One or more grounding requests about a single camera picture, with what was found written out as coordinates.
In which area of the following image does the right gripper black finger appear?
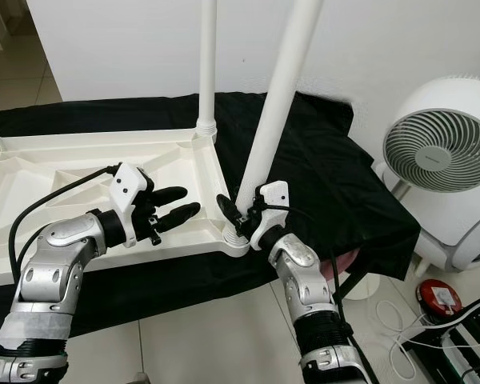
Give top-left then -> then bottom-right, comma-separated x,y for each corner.
216,194 -> 243,226

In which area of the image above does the white plastic children table top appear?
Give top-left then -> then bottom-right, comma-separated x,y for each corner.
0,128 -> 250,289

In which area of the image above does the pink white round stool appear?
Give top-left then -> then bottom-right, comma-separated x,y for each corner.
324,248 -> 381,301

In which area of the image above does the black table cloth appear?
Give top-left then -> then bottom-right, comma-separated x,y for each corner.
0,90 -> 422,341

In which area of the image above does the black metal stand pole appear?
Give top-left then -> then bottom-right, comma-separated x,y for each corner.
340,268 -> 374,302

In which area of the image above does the red floor object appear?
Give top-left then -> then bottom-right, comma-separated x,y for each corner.
416,278 -> 463,319

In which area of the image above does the white standing fan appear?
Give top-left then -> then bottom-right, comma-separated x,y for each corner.
376,74 -> 480,273

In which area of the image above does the black metal floor rack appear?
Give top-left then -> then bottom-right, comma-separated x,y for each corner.
404,312 -> 480,384

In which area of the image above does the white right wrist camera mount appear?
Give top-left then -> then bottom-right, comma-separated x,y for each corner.
250,180 -> 290,249

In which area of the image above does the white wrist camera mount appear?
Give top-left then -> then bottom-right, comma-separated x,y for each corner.
112,162 -> 154,247
250,180 -> 290,249

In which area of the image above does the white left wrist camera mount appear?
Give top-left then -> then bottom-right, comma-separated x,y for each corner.
112,162 -> 154,247

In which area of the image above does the white floor cable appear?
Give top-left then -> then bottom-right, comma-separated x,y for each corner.
376,298 -> 480,377

